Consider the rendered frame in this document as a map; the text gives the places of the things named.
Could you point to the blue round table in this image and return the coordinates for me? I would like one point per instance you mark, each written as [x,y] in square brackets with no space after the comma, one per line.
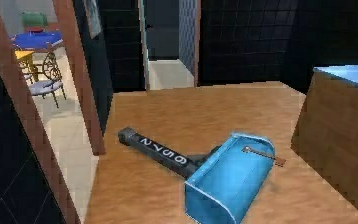
[37,39]

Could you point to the dark room door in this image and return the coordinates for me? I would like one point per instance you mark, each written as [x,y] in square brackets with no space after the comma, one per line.
[162,30]

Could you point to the brown cabinet with blue top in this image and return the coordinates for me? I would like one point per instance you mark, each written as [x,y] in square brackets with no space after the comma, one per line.
[337,133]

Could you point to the green chair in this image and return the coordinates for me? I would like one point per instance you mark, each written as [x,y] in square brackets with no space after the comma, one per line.
[34,20]

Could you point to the yellow chair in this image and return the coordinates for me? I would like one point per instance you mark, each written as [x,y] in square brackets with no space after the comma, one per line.
[26,61]

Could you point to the blue mailbox on black post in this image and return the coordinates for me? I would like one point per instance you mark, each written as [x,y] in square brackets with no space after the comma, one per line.
[227,176]

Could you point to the ornate metal chair grey seat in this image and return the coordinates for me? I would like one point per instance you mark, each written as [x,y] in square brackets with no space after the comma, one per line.
[48,83]

